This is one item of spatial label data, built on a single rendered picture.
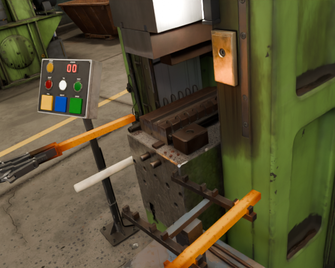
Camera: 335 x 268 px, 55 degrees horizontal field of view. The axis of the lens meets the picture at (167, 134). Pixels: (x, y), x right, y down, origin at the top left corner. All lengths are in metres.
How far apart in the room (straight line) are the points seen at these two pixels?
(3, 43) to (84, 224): 4.04
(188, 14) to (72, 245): 1.70
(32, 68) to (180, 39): 5.05
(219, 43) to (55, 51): 5.68
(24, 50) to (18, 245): 4.03
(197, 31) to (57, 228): 1.76
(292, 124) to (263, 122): 0.10
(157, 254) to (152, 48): 0.71
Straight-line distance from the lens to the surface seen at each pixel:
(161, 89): 1.54
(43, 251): 2.41
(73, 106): 1.64
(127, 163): 1.78
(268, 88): 1.02
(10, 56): 5.96
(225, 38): 1.05
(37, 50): 6.08
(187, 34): 1.25
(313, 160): 1.50
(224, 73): 1.09
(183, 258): 0.82
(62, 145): 1.16
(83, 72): 1.63
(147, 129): 1.41
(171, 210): 1.43
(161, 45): 1.18
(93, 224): 2.44
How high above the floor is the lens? 1.59
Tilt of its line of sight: 29 degrees down
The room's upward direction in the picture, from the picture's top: 9 degrees counter-clockwise
